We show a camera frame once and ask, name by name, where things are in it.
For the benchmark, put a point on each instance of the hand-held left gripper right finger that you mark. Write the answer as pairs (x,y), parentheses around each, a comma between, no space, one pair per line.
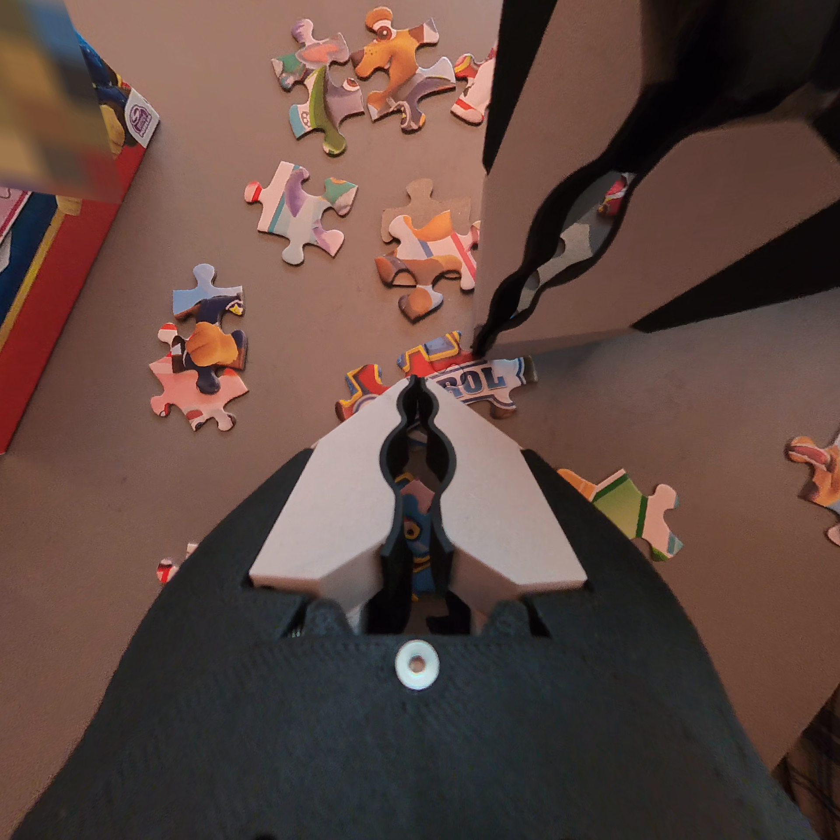
(512,518)

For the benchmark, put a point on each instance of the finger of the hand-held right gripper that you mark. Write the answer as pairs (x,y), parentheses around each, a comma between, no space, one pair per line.
(564,98)
(722,216)

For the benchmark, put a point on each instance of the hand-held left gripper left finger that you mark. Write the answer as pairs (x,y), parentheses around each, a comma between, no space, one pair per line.
(328,518)

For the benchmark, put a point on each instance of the white black red puzzle piece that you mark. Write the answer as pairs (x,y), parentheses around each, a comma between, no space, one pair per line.
(615,193)

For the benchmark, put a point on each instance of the green white puzzle piece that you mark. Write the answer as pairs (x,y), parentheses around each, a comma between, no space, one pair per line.
(623,508)

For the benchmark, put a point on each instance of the PATROL logo puzzle section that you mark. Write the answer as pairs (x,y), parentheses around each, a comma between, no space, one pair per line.
(361,390)

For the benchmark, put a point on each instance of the grey desk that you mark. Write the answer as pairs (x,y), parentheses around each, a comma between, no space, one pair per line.
(197,492)

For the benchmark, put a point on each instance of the white red-striped puzzle piece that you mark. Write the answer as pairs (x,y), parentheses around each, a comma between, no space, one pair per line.
(476,85)

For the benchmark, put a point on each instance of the blue paw print puzzle piece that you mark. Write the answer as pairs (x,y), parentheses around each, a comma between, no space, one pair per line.
(420,531)

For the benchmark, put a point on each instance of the small red white puzzle piece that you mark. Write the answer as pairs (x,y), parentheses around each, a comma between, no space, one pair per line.
(172,565)

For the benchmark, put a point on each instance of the brown dog navy puzzle piece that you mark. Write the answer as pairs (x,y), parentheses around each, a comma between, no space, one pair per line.
(394,65)

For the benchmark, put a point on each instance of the pink badge puzzle piece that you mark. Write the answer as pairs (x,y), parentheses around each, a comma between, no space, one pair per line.
(190,400)

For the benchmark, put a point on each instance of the white orange brown puzzle piece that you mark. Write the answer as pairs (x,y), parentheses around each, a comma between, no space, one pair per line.
(433,256)

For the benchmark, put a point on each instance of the orange paw navy puzzle piece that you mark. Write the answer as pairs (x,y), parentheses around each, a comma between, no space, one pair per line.
(203,348)

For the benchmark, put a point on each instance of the green purple joined puzzle pieces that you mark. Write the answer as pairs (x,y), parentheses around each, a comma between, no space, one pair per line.
(321,85)

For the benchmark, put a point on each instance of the blue puzzle piece navy dog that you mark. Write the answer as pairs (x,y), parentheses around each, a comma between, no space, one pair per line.
(203,295)

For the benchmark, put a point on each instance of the blue sky puzzle section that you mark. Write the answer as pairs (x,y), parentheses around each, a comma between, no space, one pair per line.
(823,472)

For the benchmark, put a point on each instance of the white purple teal puzzle piece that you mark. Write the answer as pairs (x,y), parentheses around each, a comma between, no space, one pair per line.
(295,210)

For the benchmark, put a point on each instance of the red puzzle box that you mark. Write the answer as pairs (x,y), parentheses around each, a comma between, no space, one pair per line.
(59,262)

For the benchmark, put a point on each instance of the plaid clothing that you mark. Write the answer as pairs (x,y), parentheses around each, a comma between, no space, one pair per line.
(814,774)

